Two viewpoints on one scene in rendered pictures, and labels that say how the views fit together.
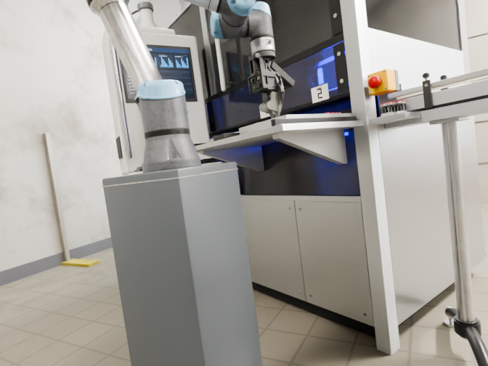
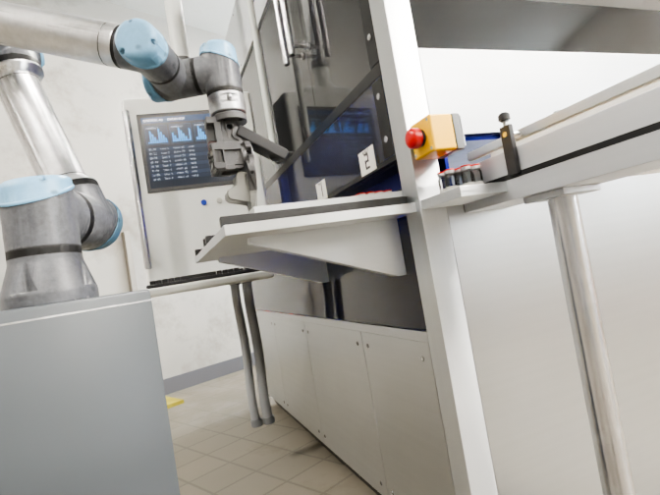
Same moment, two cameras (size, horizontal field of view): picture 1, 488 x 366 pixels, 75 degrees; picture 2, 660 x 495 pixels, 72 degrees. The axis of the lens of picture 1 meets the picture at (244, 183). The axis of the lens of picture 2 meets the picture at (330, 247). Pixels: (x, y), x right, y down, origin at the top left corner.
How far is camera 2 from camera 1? 0.54 m
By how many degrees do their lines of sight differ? 16
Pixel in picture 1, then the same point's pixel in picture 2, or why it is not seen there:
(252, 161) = (306, 268)
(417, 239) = (561, 409)
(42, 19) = (124, 91)
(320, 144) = (343, 247)
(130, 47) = (27, 132)
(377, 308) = not seen: outside the picture
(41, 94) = (121, 183)
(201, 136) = not seen: hidden behind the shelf
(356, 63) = (397, 109)
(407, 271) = (536, 470)
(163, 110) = (16, 221)
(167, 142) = (20, 268)
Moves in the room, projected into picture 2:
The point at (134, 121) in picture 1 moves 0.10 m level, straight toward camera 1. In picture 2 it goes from (160, 217) to (150, 214)
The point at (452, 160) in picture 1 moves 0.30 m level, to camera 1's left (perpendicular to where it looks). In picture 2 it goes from (569, 268) to (399, 293)
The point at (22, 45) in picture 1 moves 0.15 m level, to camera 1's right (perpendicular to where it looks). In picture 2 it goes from (99, 126) to (116, 121)
